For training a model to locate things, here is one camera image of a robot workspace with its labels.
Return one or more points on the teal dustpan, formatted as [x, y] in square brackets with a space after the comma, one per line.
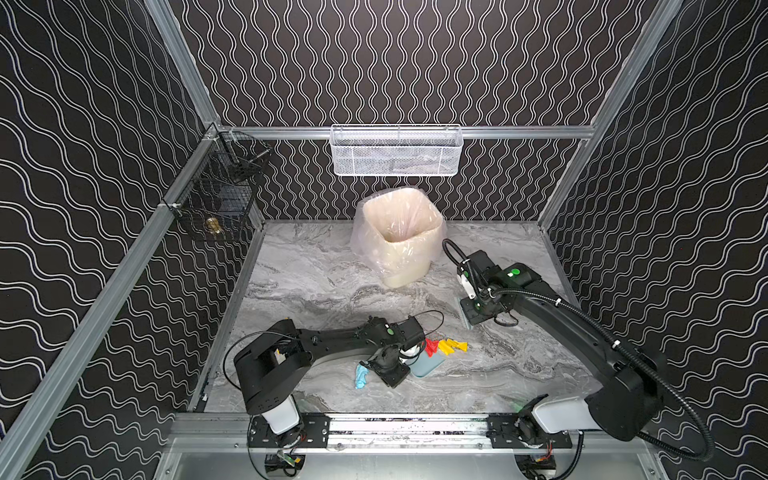
[423, 365]

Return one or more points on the beige trash bin with liner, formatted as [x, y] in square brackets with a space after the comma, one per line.
[398, 233]

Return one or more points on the black wire wall basket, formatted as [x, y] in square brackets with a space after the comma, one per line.
[216, 204]

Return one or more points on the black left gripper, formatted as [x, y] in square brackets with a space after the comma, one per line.
[387, 371]

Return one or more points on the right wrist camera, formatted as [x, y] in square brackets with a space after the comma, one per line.
[466, 279]

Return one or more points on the teal hand brush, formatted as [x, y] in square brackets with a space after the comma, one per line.
[465, 316]

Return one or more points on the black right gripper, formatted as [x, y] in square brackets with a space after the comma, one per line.
[475, 308]

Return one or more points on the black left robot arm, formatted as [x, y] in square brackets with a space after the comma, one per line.
[271, 366]

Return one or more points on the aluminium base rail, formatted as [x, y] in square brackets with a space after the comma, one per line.
[361, 433]

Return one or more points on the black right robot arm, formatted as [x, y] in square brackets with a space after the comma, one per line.
[633, 387]

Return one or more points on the white mesh wall basket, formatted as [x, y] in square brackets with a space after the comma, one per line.
[396, 150]

